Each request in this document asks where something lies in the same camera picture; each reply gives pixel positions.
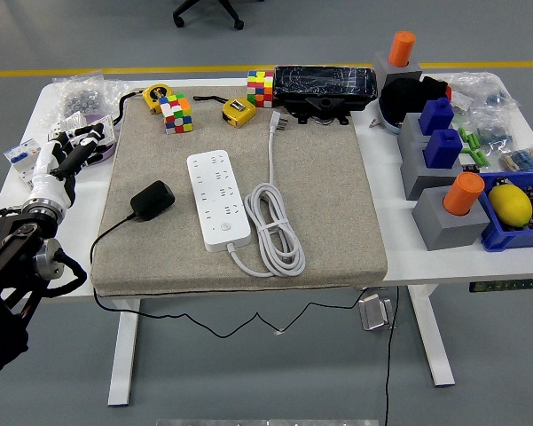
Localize grey socket block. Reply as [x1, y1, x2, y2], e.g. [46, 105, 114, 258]
[411, 185, 491, 252]
[397, 113, 431, 154]
[399, 141, 465, 201]
[372, 51, 423, 90]

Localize white blue circuit breaker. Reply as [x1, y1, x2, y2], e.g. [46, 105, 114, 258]
[3, 138, 41, 190]

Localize clear bag of parts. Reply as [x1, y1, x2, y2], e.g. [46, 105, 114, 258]
[443, 70, 523, 117]

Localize black plug adapter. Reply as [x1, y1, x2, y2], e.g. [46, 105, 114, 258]
[129, 179, 176, 222]

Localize clear bag metal parts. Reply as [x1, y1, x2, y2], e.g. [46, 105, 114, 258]
[37, 74, 132, 130]

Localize green plastic clip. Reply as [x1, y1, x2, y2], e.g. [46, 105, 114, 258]
[459, 148, 489, 168]
[457, 127, 480, 150]

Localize black office chair base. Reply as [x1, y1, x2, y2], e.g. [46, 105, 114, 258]
[171, 0, 245, 31]

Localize multicolour puzzle cube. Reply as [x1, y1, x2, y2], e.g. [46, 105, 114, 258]
[158, 92, 194, 135]
[247, 69, 276, 108]

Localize white power strip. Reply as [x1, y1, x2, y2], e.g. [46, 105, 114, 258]
[186, 149, 252, 253]

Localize white wall socket panel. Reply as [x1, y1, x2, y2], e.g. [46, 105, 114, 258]
[48, 111, 90, 143]
[88, 115, 116, 147]

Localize orange cylinder peg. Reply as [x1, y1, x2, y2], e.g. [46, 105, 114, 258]
[442, 171, 486, 217]
[388, 30, 417, 68]

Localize black hanging cable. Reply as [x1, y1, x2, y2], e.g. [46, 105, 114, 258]
[383, 286, 401, 426]

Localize yellow lemon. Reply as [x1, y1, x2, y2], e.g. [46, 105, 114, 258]
[488, 184, 533, 230]

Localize white table leg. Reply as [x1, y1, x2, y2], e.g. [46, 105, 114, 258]
[107, 297, 142, 407]
[407, 283, 456, 387]

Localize yellow tape measure black label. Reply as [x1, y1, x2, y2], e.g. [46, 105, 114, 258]
[141, 83, 175, 117]

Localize thin black plug cord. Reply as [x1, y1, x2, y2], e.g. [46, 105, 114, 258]
[90, 213, 372, 341]

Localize blue plastic bin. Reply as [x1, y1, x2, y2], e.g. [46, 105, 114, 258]
[477, 169, 533, 253]

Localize clear bag blue components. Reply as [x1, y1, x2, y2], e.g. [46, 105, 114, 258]
[469, 110, 515, 150]

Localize clear bag of resistors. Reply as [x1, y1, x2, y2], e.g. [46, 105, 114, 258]
[498, 145, 533, 173]

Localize grey-brown fabric mat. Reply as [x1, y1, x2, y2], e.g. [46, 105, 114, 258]
[90, 86, 389, 296]

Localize white power strip cable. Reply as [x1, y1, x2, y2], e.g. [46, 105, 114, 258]
[224, 110, 306, 279]

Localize black fabric bundle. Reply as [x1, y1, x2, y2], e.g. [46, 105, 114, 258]
[378, 75, 452, 136]

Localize silver metal bracket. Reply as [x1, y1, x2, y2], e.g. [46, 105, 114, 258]
[357, 292, 396, 332]

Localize blue square peg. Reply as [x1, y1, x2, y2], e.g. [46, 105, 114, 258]
[422, 129, 464, 170]
[419, 97, 455, 137]

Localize yellow tape measure silver clip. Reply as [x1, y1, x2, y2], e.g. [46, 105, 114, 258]
[222, 97, 258, 129]

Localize black desk control panel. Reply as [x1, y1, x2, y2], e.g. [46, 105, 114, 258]
[468, 278, 533, 294]

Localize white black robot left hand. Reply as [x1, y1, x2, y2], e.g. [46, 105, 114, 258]
[29, 122, 106, 209]

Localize black cracked case device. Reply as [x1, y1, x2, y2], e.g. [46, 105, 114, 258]
[273, 65, 379, 126]

